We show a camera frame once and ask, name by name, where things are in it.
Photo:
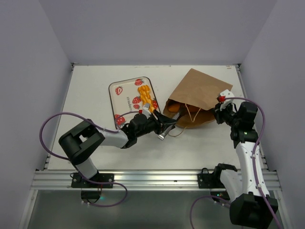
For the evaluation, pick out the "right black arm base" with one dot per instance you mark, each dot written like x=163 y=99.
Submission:
x=215 y=183

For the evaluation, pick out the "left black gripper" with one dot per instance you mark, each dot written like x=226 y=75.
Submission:
x=165 y=121

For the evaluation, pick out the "braided fake bread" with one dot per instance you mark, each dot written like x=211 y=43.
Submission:
x=145 y=96

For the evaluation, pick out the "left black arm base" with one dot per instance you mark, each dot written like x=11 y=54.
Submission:
x=91 y=192

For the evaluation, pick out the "orange fake bread loaf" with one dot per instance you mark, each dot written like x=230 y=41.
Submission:
x=174 y=107

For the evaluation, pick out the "metal tongs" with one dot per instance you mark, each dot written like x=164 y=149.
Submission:
x=170 y=127

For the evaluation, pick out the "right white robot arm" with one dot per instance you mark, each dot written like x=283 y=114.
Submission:
x=251 y=203

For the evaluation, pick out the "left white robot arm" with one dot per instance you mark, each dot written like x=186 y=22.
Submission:
x=81 y=141

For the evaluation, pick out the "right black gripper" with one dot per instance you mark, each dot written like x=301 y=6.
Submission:
x=219 y=114

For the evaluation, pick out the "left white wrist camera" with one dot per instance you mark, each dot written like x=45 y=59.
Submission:
x=145 y=110

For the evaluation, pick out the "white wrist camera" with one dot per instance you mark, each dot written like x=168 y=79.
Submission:
x=225 y=98
x=145 y=110

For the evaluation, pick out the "brown paper bag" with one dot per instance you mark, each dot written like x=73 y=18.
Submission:
x=197 y=93

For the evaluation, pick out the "aluminium frame rail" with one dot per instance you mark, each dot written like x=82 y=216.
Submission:
x=133 y=180

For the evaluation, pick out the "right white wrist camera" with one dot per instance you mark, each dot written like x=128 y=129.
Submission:
x=225 y=98

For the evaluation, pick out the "strawberry pattern tray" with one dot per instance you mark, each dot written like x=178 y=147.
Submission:
x=125 y=99

